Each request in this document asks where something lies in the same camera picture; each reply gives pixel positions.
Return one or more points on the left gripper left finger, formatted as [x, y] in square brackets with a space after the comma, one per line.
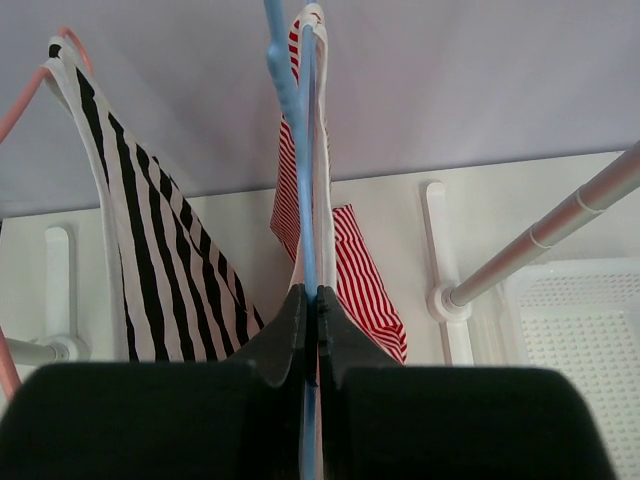
[240, 418]

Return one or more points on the pink hanger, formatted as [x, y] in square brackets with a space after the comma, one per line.
[10, 379]

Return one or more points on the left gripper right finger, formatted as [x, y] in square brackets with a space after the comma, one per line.
[383, 420]

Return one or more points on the black white striped tank top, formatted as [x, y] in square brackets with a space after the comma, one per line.
[174, 295]

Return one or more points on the blue hanger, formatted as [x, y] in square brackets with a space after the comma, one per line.
[296, 95]

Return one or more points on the red white striped tank top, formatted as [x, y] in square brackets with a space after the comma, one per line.
[342, 259]

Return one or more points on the white plastic basket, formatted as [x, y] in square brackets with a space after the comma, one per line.
[580, 318]

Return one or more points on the silver white clothes rack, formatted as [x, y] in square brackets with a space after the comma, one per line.
[439, 241]

